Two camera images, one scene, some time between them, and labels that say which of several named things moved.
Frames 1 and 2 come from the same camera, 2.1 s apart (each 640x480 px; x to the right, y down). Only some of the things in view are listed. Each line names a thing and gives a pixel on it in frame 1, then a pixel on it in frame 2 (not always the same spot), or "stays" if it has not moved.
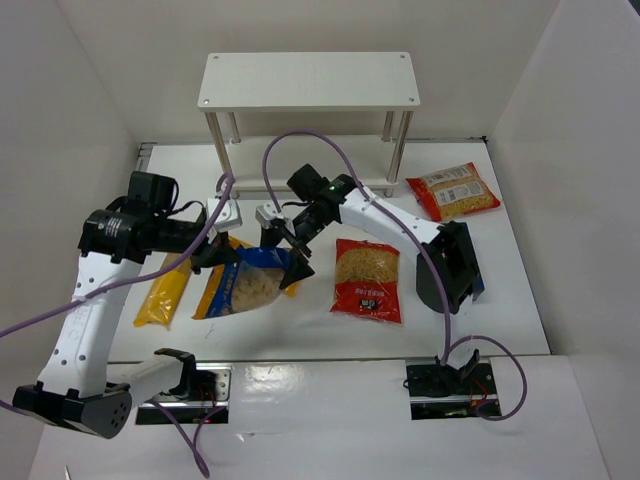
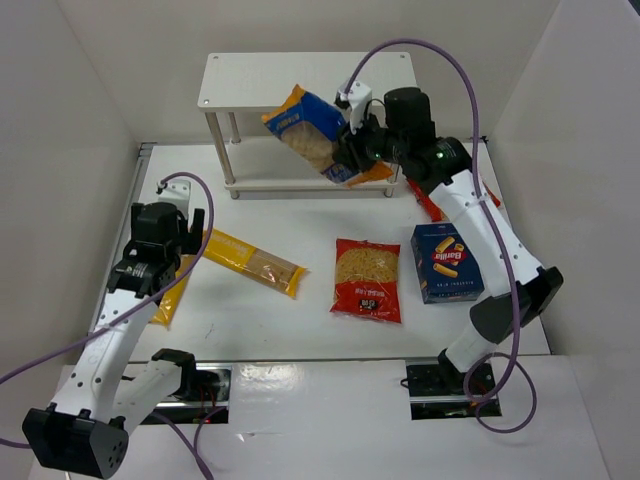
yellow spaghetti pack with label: x=160 y=301 stays
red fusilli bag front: x=367 y=281 stays
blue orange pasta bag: x=252 y=278 -> x=313 y=124
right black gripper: x=296 y=242 -> x=351 y=151
